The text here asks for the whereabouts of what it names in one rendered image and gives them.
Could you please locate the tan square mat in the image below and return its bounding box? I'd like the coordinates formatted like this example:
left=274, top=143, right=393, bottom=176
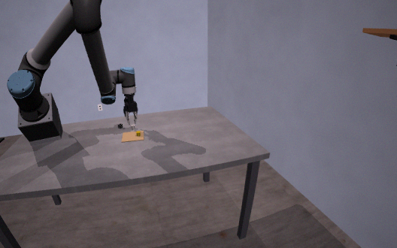
left=122, top=131, right=144, bottom=142

